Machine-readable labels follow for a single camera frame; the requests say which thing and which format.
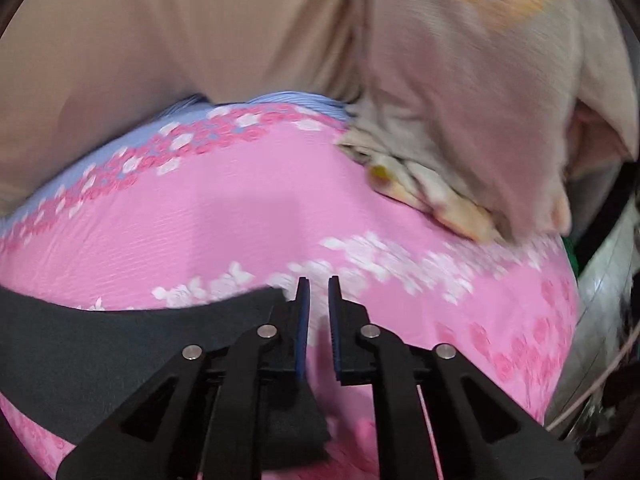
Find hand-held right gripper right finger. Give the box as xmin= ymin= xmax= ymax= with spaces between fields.
xmin=327 ymin=276 xmax=584 ymax=480

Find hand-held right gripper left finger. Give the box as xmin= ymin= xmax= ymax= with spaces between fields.
xmin=57 ymin=277 xmax=312 ymax=480

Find black pants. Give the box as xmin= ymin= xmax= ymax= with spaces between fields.
xmin=0 ymin=286 xmax=332 ymax=467

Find pink floral bedsheet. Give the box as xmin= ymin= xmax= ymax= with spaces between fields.
xmin=0 ymin=92 xmax=582 ymax=480

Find pale floral printed quilt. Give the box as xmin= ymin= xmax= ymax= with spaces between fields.
xmin=337 ymin=0 xmax=640 ymax=247

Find silver foil sheet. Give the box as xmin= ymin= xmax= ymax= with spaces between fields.
xmin=575 ymin=210 xmax=640 ymax=411

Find beige cloth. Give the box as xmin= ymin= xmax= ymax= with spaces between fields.
xmin=0 ymin=0 xmax=373 ymax=218

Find thin pale cable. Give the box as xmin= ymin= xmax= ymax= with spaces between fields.
xmin=546 ymin=337 xmax=640 ymax=432

